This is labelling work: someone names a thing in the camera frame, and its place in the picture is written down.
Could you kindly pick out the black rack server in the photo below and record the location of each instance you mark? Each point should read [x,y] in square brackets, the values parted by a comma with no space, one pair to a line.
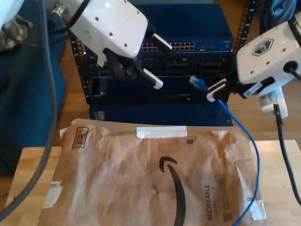
[178,67]

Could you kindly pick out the camouflage cloth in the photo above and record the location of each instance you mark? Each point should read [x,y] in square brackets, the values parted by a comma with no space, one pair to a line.
[14,35]

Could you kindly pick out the brown paper mailer envelope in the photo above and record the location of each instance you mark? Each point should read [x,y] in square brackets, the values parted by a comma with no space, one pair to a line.
[117,188]

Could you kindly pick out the blue sofa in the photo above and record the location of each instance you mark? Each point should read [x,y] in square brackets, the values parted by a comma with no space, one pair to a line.
[23,106]

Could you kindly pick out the blue network switch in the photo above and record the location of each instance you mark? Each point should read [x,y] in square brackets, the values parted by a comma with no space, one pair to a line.
[188,21]

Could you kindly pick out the black rack frame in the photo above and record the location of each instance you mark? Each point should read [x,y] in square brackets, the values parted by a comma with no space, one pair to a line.
[78,62]

